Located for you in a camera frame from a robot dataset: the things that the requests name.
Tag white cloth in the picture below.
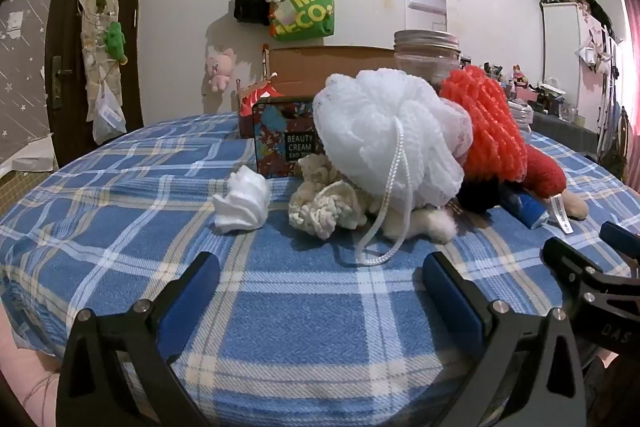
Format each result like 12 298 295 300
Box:
212 165 272 233

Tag blue plaid blanket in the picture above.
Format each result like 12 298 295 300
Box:
0 109 640 427

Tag floral tin box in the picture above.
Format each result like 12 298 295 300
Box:
251 97 326 180

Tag beige hanging organizer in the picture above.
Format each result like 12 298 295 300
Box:
76 0 123 118

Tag black fuzzy ball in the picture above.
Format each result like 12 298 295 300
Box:
456 179 503 214

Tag group of cosmetics bottles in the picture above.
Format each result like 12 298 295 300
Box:
460 57 586 122

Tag blue cloth tube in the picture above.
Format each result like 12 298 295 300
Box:
501 184 550 229

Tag white cabinet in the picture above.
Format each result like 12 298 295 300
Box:
539 0 601 132

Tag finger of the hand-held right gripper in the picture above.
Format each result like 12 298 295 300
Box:
541 236 624 297
599 222 640 259

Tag dark brown door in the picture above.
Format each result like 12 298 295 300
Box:
45 0 156 168

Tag clear plastic bag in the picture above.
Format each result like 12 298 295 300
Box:
91 79 128 145

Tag clear jar with metal lid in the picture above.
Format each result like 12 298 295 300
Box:
392 29 463 88

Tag white mesh bath loofah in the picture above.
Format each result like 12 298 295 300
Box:
312 68 475 267

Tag brown round pad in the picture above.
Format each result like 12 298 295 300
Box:
564 193 590 221

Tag table with dark cloth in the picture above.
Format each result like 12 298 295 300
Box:
530 109 601 152

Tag white sheet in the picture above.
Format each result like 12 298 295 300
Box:
0 134 56 178

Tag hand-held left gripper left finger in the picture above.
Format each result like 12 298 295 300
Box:
56 251 222 427

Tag pink plush toy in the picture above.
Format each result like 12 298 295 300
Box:
205 48 237 95

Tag green dinosaur plush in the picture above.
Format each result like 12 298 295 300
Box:
103 21 127 66

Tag hanging white cloths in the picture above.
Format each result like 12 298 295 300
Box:
575 14 623 75

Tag cream knitted scrunchie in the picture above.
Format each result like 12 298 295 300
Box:
287 153 376 242

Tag person's pink clothing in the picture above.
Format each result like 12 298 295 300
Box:
0 302 66 427

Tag large cardboard box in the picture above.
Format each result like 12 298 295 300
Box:
260 46 401 100

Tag door handle plate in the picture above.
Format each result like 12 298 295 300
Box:
50 56 71 108

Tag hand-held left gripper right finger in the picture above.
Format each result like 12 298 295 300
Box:
421 251 587 427

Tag small clear plastic jar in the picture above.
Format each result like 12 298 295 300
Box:
507 101 535 140

